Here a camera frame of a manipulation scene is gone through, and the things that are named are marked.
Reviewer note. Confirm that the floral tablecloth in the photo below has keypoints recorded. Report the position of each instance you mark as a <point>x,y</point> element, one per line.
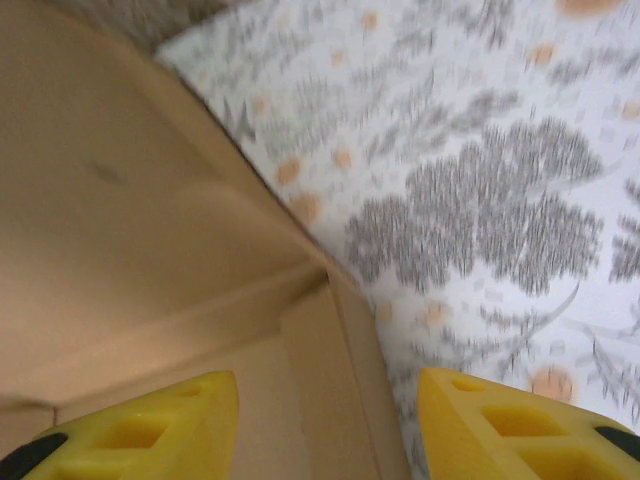
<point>475,150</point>

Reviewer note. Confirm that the brown cardboard paper box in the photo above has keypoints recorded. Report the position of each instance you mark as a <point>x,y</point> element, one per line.
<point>125,200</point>

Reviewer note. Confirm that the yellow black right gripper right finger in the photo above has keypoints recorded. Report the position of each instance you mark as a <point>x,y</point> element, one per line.
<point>500,435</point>

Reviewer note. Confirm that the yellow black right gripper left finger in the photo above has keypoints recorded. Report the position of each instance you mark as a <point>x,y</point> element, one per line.
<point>150,440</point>

